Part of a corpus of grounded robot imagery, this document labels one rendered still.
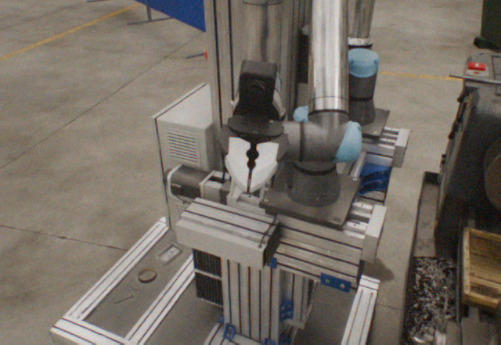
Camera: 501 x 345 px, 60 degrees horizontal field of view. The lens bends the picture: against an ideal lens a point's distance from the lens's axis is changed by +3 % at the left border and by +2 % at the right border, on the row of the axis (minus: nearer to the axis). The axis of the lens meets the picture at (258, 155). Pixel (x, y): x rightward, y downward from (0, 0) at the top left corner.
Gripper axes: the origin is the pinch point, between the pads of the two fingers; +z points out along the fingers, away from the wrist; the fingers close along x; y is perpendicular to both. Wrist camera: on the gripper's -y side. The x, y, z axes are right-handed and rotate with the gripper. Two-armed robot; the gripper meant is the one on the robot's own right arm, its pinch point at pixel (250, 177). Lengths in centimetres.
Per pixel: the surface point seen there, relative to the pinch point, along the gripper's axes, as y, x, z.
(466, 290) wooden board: 59, -65, -47
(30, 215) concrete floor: 179, 136, -180
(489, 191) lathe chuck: 46, -79, -78
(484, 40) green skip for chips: 107, -300, -560
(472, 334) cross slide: 54, -57, -28
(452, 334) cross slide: 55, -52, -28
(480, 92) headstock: 23, -77, -104
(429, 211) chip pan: 93, -91, -127
